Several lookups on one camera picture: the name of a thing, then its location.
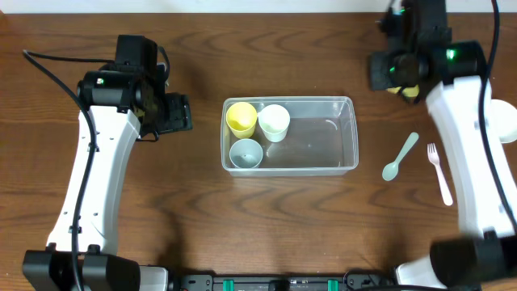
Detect yellow plastic bowl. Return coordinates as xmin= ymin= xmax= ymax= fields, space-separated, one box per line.
xmin=387 ymin=86 xmax=419 ymax=99

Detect yellow plastic cup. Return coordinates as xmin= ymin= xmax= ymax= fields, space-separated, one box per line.
xmin=225 ymin=102 xmax=258 ymax=139

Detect grey plastic cup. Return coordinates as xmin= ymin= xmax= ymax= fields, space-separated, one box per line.
xmin=229 ymin=139 xmax=263 ymax=169

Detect white plastic fork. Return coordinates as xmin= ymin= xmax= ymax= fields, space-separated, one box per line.
xmin=427 ymin=143 xmax=453 ymax=206

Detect white plastic cup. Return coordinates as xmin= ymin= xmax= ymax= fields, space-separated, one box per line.
xmin=258 ymin=104 xmax=291 ymax=142

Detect mint green plastic spoon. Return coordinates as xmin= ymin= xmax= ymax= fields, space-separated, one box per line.
xmin=382 ymin=132 xmax=419 ymax=181

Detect white plastic bowl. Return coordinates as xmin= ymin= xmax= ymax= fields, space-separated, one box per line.
xmin=490 ymin=99 xmax=517 ymax=144

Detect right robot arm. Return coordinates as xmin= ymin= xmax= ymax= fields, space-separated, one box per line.
xmin=369 ymin=0 xmax=516 ymax=290

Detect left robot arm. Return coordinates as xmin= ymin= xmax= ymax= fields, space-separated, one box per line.
xmin=22 ymin=35 xmax=192 ymax=290

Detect clear plastic container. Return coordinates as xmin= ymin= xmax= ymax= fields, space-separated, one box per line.
xmin=221 ymin=96 xmax=359 ymax=177

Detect right black cable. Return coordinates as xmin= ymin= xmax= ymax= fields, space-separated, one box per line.
xmin=478 ymin=0 xmax=517 ymax=235

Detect black cable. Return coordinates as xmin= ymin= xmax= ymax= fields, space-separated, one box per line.
xmin=22 ymin=46 xmax=170 ymax=291
xmin=478 ymin=0 xmax=517 ymax=235

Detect left black cable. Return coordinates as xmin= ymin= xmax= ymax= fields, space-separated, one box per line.
xmin=22 ymin=46 xmax=170 ymax=291

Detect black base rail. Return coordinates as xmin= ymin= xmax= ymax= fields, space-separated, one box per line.
xmin=169 ymin=272 xmax=393 ymax=291

